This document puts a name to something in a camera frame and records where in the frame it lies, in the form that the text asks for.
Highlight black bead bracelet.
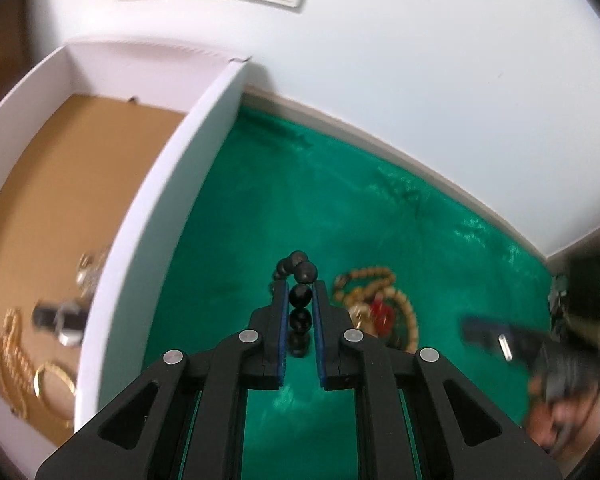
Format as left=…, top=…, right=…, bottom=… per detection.
left=270, top=250, right=320, bottom=359

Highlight wooden barrel bead bracelet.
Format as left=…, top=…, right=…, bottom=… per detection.
left=332, top=265, right=422, bottom=354

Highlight silver ring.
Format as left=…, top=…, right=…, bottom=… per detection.
left=75, top=251, right=106, bottom=298

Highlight person's right hand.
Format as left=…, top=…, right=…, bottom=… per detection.
left=524, top=375, right=600, bottom=468

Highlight gold pearl necklace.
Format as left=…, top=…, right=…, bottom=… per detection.
left=0, top=308, right=37, bottom=418

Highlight black strap wristwatch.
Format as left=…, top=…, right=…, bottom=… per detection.
left=31, top=300, right=88, bottom=347

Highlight white cardboard box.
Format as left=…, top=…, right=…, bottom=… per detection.
left=0, top=38, right=248, bottom=479

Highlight cluttered items beside table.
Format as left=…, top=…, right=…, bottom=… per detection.
left=547, top=273, right=568, bottom=334

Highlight green satin cloth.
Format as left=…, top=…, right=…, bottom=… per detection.
left=143, top=108, right=558, bottom=479

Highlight gold bangle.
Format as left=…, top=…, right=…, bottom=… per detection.
left=33, top=361, right=76, bottom=418

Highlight red bead ornament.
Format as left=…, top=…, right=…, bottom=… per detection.
left=370, top=299, right=396, bottom=337

